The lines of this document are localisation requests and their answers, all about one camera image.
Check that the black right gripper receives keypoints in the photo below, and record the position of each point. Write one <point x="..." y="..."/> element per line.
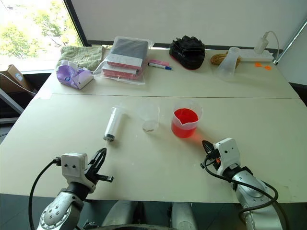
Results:
<point x="212" y="158"/>

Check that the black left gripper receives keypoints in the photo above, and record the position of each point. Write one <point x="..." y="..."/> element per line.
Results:
<point x="92" y="176"/>

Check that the clear plastic tube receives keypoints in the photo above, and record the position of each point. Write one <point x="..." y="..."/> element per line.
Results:
<point x="114" y="122"/>

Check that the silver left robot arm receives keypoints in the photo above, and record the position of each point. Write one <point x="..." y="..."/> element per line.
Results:
<point x="60" y="206"/>

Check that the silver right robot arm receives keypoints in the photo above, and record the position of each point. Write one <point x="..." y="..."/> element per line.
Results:
<point x="251" y="194"/>

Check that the beaker with red liquid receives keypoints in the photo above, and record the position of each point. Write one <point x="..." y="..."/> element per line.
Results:
<point x="184" y="124"/>

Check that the small red-liquid dish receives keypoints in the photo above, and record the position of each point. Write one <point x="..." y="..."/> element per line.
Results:
<point x="149" y="119"/>

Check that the grey rounded shape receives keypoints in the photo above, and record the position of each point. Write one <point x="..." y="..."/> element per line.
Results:
<point x="122" y="214"/>
<point x="183" y="215"/>

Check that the empty clear plastic beaker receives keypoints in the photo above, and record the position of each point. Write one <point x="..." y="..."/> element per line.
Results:
<point x="227" y="67"/>

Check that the purple tissue pack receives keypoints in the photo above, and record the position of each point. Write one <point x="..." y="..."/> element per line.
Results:
<point x="72" y="76"/>

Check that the pink notebook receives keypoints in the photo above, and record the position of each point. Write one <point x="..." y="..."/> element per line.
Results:
<point x="120" y="72"/>

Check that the white marker with blue cap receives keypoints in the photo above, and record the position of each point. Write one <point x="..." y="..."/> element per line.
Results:
<point x="159" y="66"/>

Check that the small orange plastic piece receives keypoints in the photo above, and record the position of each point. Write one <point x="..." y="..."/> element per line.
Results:
<point x="258" y="64"/>
<point x="267" y="68"/>

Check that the black crumpled fabric pile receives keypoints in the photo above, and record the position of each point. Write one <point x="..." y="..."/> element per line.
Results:
<point x="188" y="52"/>

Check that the pink flat eraser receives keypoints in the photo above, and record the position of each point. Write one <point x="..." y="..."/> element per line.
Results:
<point x="159" y="62"/>

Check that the white power strip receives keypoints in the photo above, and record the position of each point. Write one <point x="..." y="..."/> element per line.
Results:
<point x="256" y="56"/>

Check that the green cloth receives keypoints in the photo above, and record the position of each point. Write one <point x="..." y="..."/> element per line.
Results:
<point x="81" y="56"/>

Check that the grey metal rack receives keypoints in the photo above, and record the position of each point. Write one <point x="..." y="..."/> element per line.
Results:
<point x="9" y="101"/>

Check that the grey and white notebook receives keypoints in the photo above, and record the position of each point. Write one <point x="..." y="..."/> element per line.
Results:
<point x="129" y="51"/>

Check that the cardboard box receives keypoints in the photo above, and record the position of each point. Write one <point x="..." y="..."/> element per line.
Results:
<point x="14" y="80"/>

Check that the silver slanted pole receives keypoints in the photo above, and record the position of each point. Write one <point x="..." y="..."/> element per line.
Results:
<point x="290" y="40"/>

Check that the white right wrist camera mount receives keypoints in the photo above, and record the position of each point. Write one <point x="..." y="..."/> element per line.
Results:
<point x="227" y="151"/>

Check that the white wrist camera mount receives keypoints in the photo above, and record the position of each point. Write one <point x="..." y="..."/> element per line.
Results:
<point x="227" y="151"/>
<point x="72" y="165"/>

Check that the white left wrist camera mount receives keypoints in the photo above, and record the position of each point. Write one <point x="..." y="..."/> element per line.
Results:
<point x="72" y="165"/>

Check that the black window frame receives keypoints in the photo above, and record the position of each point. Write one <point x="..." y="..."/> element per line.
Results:
<point x="76" y="24"/>

